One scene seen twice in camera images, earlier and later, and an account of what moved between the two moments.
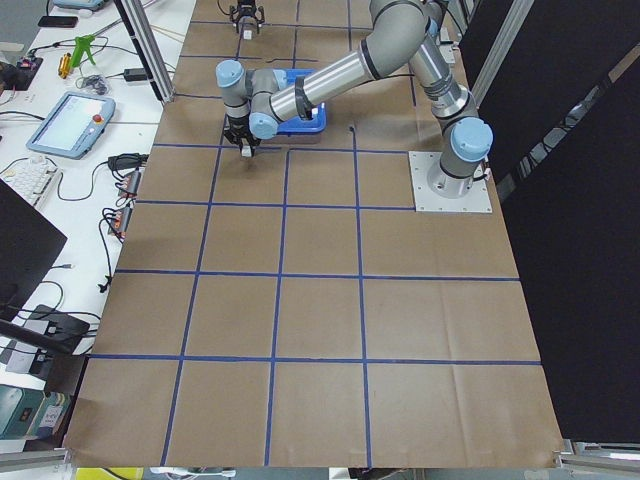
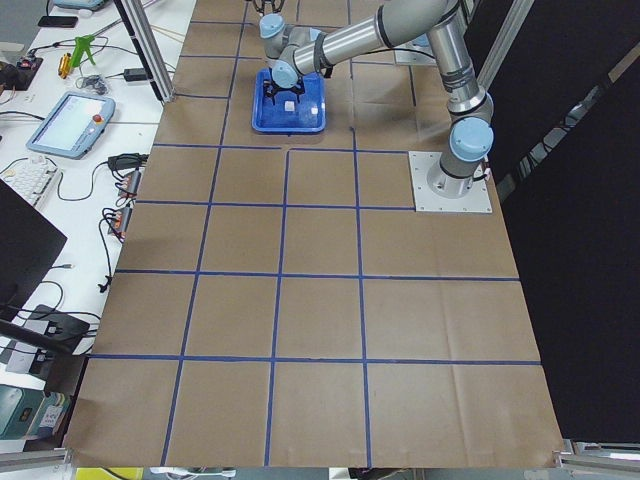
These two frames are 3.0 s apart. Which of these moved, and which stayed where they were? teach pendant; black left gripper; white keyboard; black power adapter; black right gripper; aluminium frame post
Moved: black left gripper; black right gripper
Stayed: black power adapter; white keyboard; aluminium frame post; teach pendant
